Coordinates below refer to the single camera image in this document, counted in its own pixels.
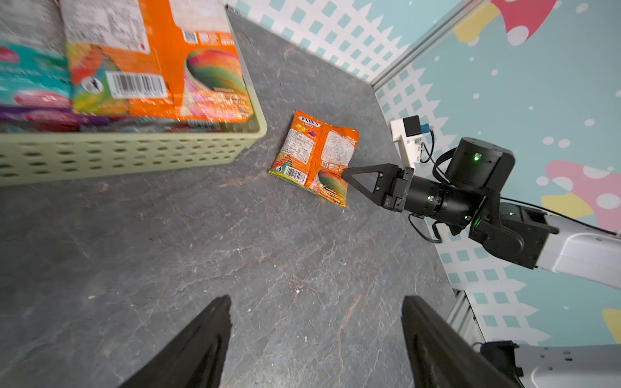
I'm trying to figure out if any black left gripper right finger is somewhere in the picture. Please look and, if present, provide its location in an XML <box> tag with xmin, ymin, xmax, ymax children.
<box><xmin>401</xmin><ymin>296</ymin><xmax>517</xmax><ymax>388</ymax></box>

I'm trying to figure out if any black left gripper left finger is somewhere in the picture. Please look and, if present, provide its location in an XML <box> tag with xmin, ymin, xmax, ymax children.
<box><xmin>121</xmin><ymin>295</ymin><xmax>232</xmax><ymax>387</ymax></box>

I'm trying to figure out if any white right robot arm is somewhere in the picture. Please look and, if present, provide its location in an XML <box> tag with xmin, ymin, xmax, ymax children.
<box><xmin>343</xmin><ymin>137</ymin><xmax>620</xmax><ymax>387</ymax></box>

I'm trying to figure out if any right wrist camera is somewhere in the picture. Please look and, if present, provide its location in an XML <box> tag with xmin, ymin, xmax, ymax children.
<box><xmin>389</xmin><ymin>115</ymin><xmax>434</xmax><ymax>169</ymax></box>

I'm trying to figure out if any orange candy bag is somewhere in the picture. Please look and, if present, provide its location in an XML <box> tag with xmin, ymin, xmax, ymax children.
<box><xmin>60</xmin><ymin>0</ymin><xmax>254</xmax><ymax>122</ymax></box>
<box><xmin>268</xmin><ymin>111</ymin><xmax>359</xmax><ymax>208</ymax></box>

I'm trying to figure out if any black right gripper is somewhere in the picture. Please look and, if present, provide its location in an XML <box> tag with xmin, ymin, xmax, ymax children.
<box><xmin>342</xmin><ymin>163</ymin><xmax>483</xmax><ymax>228</ymax></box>

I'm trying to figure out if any light green plastic basket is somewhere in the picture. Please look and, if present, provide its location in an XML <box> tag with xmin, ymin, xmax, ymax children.
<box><xmin>0</xmin><ymin>9</ymin><xmax>268</xmax><ymax>188</ymax></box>

